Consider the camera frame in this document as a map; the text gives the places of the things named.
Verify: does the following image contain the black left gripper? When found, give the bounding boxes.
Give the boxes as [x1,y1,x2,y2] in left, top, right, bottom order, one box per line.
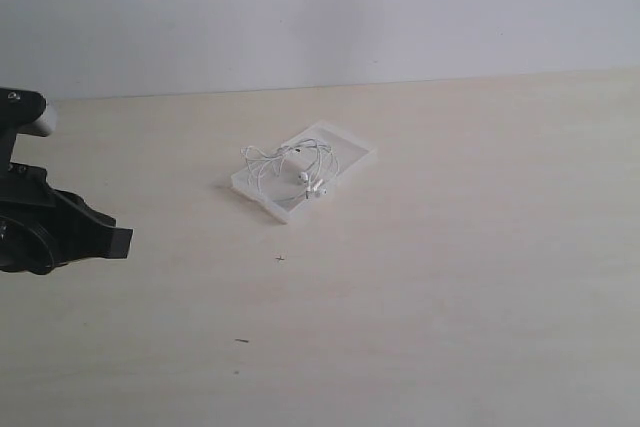
[1,162,134,275]

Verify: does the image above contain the white-lens left wrist camera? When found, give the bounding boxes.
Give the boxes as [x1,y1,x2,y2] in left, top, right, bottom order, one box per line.
[1,87,58,177]

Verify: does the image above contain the white wired earphones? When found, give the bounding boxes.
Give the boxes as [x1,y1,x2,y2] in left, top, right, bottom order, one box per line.
[240,137,341,202]

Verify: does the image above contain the clear plastic storage box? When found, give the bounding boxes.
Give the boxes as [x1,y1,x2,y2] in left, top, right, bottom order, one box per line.
[231,121,377,224]

